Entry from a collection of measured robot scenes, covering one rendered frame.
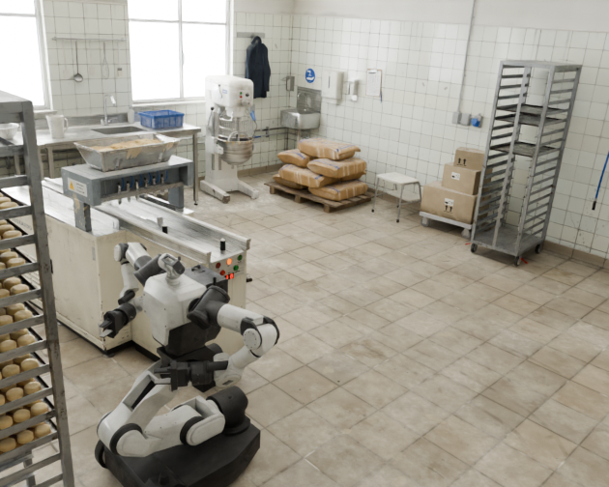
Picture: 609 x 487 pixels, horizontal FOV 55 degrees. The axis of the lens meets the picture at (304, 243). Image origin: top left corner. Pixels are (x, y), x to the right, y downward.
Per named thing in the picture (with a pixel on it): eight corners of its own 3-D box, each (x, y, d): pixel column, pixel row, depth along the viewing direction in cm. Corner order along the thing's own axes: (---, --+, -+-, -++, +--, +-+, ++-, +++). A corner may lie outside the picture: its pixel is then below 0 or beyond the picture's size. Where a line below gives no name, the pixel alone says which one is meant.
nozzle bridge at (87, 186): (65, 222, 354) (60, 167, 342) (163, 200, 406) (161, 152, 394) (96, 237, 334) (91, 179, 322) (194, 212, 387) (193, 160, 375)
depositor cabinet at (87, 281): (10, 297, 440) (-5, 188, 410) (96, 271, 492) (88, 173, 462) (105, 362, 365) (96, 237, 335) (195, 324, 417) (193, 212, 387)
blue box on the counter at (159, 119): (154, 128, 624) (153, 116, 619) (138, 125, 643) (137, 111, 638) (185, 126, 652) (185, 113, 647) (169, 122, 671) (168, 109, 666)
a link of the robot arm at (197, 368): (170, 382, 231) (201, 379, 233) (171, 396, 222) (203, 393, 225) (169, 354, 226) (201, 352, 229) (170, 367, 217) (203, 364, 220)
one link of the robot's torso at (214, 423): (201, 413, 291) (201, 390, 286) (225, 433, 278) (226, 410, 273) (165, 430, 277) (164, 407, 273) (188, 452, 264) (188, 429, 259)
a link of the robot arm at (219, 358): (200, 362, 234) (228, 359, 236) (202, 387, 228) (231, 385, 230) (201, 350, 225) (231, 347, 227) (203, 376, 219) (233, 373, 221)
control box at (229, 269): (208, 284, 317) (208, 260, 312) (240, 272, 334) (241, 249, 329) (213, 286, 314) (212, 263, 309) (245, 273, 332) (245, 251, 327)
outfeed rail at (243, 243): (61, 177, 445) (60, 168, 443) (65, 177, 448) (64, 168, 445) (246, 250, 327) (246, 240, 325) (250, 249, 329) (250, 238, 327)
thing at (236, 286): (130, 351, 379) (123, 220, 347) (173, 332, 404) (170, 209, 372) (202, 397, 338) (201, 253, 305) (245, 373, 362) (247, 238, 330)
